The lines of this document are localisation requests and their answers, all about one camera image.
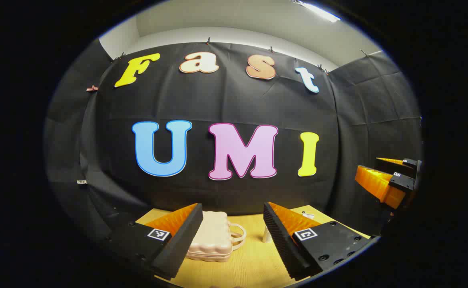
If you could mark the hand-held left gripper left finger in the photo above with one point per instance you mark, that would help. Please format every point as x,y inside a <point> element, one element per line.
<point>182,244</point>

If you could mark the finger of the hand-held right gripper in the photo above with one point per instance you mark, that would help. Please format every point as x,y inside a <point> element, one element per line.
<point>377,184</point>
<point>409,162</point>

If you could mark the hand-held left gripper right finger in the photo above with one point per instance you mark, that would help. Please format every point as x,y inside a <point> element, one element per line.
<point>279,244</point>

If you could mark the small white tube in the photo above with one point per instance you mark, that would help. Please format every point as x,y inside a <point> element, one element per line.
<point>266,235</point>

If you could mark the pink suitcase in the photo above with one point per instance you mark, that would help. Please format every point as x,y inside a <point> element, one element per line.
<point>212,236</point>

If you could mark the black backdrop cloth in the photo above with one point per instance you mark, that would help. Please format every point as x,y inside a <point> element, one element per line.
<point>218,100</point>

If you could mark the small pink clip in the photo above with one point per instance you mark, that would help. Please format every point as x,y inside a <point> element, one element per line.
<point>92,88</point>

